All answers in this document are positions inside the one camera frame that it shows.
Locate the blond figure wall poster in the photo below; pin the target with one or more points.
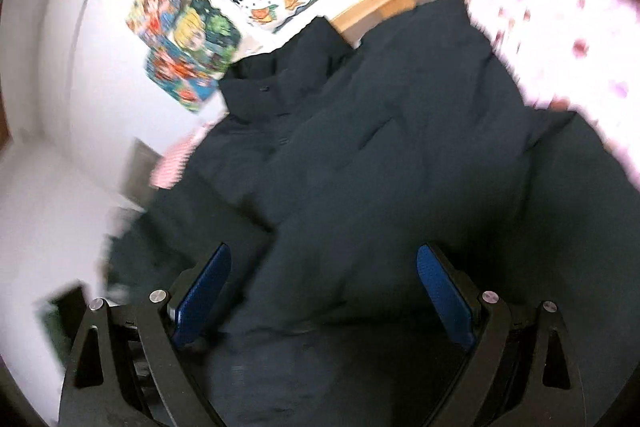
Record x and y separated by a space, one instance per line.
207 32

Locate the black padded jacket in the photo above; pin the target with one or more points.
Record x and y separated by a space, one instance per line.
375 157

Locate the pink apple print bedsheet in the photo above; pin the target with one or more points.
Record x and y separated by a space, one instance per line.
550 32

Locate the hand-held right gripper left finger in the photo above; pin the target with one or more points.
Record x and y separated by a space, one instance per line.
200 302

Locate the red orange figure wall poster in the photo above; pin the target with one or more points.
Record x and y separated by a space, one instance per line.
152 12

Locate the orange-haired figure wall poster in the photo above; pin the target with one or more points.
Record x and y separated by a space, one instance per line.
182 77

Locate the grey panel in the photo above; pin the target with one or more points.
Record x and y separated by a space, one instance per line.
139 172

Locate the dark flat object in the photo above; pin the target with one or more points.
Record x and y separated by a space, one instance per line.
60 317

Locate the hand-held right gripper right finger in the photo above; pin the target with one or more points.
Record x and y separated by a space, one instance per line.
445 297

